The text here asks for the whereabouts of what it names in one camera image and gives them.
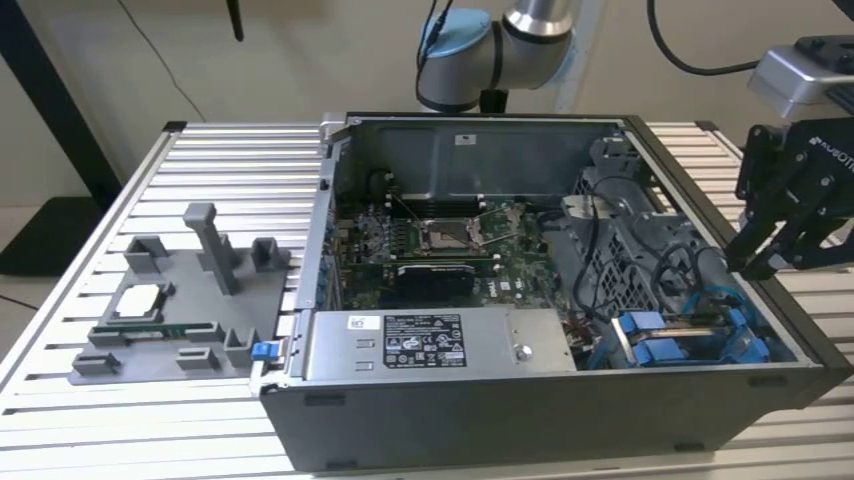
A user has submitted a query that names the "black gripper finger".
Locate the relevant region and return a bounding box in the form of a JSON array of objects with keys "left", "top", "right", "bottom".
[
  {"left": 725, "top": 122, "right": 790, "bottom": 275},
  {"left": 742, "top": 163, "right": 854, "bottom": 282}
]

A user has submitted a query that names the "blue disk wire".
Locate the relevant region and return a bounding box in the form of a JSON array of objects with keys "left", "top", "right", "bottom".
[{"left": 678, "top": 280, "right": 747, "bottom": 322}]

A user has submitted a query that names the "black disk wire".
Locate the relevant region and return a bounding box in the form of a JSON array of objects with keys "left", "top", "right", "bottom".
[{"left": 649, "top": 243, "right": 733, "bottom": 307}]

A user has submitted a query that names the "grey metal disk bay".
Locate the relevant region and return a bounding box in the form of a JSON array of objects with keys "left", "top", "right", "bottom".
[{"left": 543, "top": 167, "right": 755, "bottom": 326}]

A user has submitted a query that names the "metal socket cover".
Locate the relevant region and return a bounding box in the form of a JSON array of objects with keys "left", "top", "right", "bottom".
[{"left": 476, "top": 205, "right": 530, "bottom": 246}]

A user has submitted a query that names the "green motherboard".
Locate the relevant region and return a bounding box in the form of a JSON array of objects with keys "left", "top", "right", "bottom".
[{"left": 323, "top": 198, "right": 575, "bottom": 312}]

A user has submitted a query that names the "CPU socket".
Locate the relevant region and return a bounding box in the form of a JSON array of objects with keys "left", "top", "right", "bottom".
[{"left": 416, "top": 217, "right": 483, "bottom": 254}]

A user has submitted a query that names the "black graphics card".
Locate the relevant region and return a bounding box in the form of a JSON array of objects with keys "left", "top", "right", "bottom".
[{"left": 346, "top": 262, "right": 483, "bottom": 309}]

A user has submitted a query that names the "black open PC case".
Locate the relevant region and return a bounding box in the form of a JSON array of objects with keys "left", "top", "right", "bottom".
[{"left": 250, "top": 110, "right": 854, "bottom": 474}]

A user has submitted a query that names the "silver power supply unit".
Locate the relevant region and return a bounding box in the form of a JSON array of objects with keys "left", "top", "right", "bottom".
[{"left": 300, "top": 307, "right": 579, "bottom": 377}]

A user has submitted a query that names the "black hanging antenna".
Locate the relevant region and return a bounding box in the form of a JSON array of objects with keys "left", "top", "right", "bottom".
[{"left": 227, "top": 0, "right": 247, "bottom": 43}]

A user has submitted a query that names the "grey parts rack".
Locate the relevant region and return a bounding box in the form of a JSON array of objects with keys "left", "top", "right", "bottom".
[{"left": 69, "top": 202, "right": 292, "bottom": 386}]

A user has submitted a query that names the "green RAM stick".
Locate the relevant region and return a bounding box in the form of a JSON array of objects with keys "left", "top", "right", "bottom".
[{"left": 92, "top": 324, "right": 222, "bottom": 339}]

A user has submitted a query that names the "silver CPU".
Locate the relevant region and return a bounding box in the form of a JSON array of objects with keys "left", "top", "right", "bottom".
[{"left": 112, "top": 284, "right": 168, "bottom": 321}]

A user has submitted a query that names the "black stand with base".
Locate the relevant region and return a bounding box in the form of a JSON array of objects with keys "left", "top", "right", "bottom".
[{"left": 0, "top": 0, "right": 126, "bottom": 277}]

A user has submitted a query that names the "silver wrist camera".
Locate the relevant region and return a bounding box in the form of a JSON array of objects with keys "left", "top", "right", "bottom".
[{"left": 745, "top": 37, "right": 854, "bottom": 120}]

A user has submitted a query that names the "thick black camera cable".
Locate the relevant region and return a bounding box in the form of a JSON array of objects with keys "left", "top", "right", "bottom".
[{"left": 649, "top": 0, "right": 763, "bottom": 76}]

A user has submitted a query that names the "long black cable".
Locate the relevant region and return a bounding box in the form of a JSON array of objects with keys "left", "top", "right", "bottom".
[{"left": 571, "top": 193, "right": 627, "bottom": 322}]

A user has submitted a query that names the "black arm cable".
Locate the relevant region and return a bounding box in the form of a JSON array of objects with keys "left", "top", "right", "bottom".
[{"left": 418, "top": 0, "right": 456, "bottom": 62}]

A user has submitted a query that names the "thin black wall cable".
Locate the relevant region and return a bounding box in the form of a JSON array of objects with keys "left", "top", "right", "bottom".
[{"left": 130, "top": 0, "right": 210, "bottom": 124}]

